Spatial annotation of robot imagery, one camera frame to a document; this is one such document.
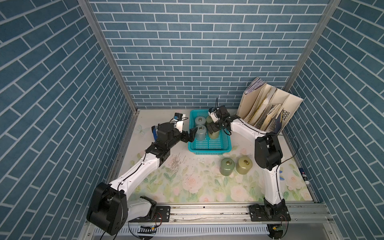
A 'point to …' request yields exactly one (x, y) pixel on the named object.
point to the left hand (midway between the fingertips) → (194, 126)
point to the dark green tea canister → (226, 166)
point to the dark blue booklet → (278, 123)
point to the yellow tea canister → (214, 135)
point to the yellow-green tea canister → (244, 165)
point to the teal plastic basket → (193, 114)
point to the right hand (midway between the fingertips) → (214, 125)
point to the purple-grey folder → (257, 83)
